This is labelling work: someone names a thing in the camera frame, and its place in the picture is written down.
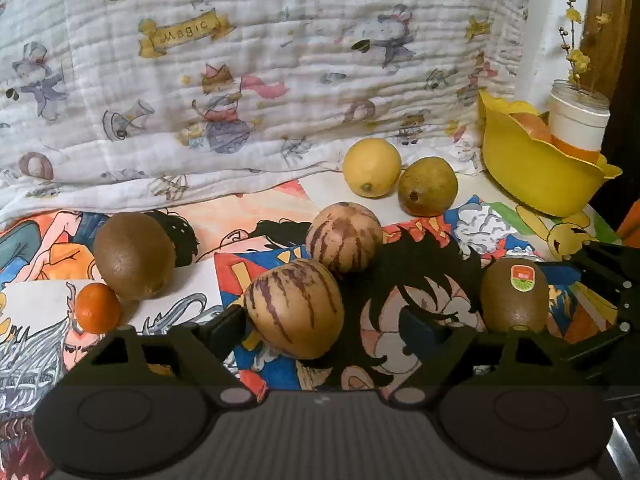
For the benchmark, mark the small striped pepino melon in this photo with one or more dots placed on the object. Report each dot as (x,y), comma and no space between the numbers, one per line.
(345,237)

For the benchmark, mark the orange cloth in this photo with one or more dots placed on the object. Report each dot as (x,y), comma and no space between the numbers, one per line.
(631,225)

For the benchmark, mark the small orange tangerine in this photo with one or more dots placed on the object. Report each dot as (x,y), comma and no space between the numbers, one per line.
(97,310)

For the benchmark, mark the large striped pepino melon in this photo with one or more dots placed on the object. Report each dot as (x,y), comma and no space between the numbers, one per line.
(295,307)

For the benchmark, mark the brown wooden door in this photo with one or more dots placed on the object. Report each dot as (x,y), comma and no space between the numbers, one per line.
(612,35)

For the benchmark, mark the orange fruit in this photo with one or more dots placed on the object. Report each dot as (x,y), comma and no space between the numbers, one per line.
(532,127)

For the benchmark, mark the white jar vase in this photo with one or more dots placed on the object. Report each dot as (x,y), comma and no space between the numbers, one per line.
(577,120)

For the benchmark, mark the yellow flower sprig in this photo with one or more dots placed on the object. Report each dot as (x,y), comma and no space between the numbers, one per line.
(577,57)

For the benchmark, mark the yellow scalloped plastic bowl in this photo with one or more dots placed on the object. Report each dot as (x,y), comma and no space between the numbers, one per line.
(535,175)

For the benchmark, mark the white cartoon printed blanket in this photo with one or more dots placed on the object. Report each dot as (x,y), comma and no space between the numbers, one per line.
(300,85)

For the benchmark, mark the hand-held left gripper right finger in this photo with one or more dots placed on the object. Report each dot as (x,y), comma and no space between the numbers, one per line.
(419,329)

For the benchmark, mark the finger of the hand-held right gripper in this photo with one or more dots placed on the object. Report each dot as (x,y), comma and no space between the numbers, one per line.
(607,270)
(600,342)

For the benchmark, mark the brown kiwi with sticker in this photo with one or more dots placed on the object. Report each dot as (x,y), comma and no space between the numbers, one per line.
(512,300)

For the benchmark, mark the yellow lemon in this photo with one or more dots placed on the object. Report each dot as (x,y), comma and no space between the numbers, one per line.
(372,167)

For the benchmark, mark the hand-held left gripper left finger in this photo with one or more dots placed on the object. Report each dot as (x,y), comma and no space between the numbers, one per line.
(226,327)

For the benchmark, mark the green-brown pear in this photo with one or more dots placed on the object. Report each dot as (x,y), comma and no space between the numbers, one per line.
(429,186)

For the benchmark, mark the plain brown kiwi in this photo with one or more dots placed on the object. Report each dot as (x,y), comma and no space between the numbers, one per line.
(132,255)

